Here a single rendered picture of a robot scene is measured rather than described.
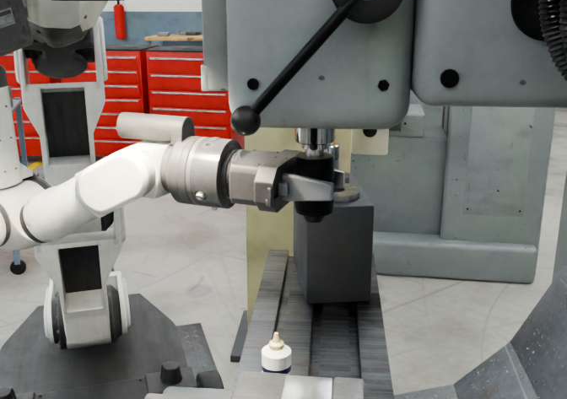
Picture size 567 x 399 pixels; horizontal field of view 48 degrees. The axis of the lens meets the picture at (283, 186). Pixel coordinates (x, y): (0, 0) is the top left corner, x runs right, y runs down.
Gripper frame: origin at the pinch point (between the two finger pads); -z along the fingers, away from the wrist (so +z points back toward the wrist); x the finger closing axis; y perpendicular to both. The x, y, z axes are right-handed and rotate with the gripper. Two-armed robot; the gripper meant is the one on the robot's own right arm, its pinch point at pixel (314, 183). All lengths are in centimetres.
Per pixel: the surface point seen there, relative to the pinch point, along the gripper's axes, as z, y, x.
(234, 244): 126, 124, 260
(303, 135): 0.8, -6.3, -2.3
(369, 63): -7.9, -15.4, -8.2
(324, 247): 7.2, 21.4, 31.3
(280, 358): 3.8, 24.2, -1.1
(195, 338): 65, 83, 90
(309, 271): 9.6, 25.9, 30.1
